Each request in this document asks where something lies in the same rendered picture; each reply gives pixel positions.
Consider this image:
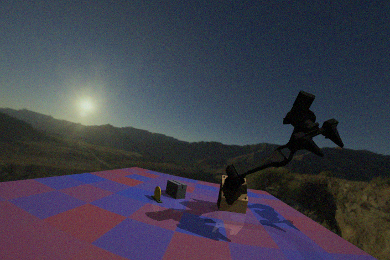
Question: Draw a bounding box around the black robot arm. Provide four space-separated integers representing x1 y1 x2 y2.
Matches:
225 90 316 190

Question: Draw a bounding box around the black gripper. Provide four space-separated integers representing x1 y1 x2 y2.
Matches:
289 116 344 157

